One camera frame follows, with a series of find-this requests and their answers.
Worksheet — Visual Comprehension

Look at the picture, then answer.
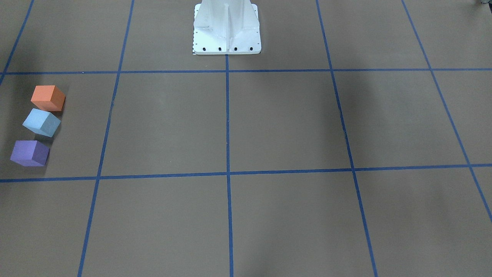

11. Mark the light blue foam block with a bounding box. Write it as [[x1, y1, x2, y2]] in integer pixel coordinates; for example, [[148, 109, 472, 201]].
[[22, 108, 61, 137]]

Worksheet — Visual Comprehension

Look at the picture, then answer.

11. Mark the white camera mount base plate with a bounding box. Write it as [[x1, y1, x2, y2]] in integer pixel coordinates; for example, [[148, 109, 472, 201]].
[[192, 28, 262, 55]]

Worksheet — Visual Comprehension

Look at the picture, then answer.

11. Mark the orange foam block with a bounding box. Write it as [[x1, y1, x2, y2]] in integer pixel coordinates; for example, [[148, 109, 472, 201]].
[[30, 85, 66, 112]]

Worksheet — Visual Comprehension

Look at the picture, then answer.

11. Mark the purple foam block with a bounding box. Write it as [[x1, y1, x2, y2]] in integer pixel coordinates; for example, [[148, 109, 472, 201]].
[[10, 140, 50, 167]]

